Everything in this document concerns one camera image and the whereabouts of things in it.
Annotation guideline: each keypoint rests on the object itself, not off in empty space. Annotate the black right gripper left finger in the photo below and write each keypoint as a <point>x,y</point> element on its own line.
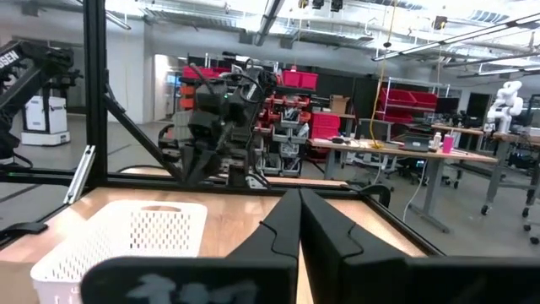
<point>211,278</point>

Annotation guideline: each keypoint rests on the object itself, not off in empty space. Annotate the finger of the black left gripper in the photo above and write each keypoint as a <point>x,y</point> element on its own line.
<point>212,162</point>
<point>192,164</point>

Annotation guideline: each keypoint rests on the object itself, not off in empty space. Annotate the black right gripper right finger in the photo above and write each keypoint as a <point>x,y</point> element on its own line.
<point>379,278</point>

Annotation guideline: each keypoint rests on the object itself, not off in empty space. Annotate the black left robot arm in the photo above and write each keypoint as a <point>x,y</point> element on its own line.
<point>249,105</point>

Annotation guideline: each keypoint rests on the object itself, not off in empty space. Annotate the black background robot arm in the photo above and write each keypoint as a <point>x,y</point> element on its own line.
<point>25,80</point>

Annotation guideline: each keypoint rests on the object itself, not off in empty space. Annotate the shelving rack with bins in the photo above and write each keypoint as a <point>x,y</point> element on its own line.
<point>291,122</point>

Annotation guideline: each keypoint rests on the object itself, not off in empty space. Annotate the white perforated plastic basket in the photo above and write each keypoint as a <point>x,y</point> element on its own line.
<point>118,236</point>

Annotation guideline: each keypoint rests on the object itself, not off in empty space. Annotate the red plastic crate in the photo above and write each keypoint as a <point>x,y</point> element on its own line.
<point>325,126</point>

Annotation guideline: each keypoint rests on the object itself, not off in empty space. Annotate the silver aluminium bar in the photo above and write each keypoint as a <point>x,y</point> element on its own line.
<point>78,177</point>

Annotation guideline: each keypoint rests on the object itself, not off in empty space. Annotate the cardboard box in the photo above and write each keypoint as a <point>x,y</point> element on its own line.
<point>338,104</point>

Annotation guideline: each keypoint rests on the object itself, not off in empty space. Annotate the wooden work table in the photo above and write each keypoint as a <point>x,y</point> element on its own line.
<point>405,154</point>
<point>519,137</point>

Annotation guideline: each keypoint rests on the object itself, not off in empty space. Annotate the grey laptop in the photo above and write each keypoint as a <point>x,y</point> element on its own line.
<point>415,144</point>

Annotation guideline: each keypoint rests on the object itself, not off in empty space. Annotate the pink bottle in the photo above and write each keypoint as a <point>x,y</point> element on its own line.
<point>447,143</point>

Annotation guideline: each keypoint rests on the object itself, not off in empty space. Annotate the white cabinet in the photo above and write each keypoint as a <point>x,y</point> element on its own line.
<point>46,120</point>

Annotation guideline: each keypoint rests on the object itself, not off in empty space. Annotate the black edge clamp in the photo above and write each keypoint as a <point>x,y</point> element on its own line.
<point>21,229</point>

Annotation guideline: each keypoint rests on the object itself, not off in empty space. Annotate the white humanoid robot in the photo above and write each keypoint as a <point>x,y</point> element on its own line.
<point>506,105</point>

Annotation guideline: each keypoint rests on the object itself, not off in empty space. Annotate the black corner bracket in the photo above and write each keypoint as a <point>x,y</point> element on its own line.
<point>377,192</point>

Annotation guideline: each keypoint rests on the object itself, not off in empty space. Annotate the black aluminium table frame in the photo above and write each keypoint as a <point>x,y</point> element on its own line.
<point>93,84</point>

